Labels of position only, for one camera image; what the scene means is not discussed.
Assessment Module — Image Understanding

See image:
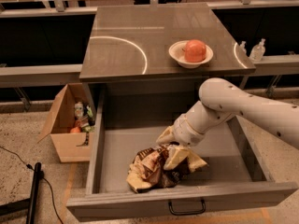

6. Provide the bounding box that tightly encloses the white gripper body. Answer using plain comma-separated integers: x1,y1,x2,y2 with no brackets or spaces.
172,114,205,146

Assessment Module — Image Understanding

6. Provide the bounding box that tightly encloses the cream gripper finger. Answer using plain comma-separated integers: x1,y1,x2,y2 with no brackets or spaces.
164,147,189,171
156,126,175,145

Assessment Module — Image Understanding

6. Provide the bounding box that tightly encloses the brown chip bag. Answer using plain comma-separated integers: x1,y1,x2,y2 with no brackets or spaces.
126,142,207,193

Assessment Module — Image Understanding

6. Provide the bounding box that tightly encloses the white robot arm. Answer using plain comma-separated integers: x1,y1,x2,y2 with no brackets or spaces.
156,77,299,148

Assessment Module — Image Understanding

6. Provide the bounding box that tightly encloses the grey open drawer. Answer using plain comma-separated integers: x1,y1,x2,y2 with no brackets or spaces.
67,92,298,221

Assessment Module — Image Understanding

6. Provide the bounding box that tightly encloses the grey cabinet counter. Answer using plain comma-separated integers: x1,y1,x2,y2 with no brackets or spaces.
78,2,257,110

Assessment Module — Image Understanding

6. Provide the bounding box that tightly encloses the green packet in box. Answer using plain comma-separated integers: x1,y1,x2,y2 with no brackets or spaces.
86,105,93,119

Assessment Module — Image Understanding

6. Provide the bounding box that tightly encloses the white bowl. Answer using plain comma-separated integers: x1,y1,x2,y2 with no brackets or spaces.
168,40,214,69

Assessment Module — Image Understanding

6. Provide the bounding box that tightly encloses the red apple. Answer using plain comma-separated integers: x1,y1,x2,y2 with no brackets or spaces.
184,39,206,63

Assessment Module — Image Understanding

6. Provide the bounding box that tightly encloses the orange fruit in box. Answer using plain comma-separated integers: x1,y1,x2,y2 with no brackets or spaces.
70,127,81,133

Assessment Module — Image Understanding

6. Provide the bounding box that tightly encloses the white bottle in box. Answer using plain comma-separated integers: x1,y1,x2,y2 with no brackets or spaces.
74,102,84,119

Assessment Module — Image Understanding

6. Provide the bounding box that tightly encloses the cardboard box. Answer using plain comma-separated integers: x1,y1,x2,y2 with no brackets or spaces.
38,83,93,162

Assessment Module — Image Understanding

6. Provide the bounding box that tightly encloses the clear sanitizer bottle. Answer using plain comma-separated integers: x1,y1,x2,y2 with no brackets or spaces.
249,38,265,62

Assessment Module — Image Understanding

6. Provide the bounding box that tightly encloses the black metal stand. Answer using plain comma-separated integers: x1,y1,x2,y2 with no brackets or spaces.
0,162,43,224

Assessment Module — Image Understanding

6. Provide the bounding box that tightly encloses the black drawer handle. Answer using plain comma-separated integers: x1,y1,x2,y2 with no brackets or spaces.
168,200,206,217

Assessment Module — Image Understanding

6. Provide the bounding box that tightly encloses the black cable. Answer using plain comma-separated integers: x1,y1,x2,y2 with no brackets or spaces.
0,145,64,224

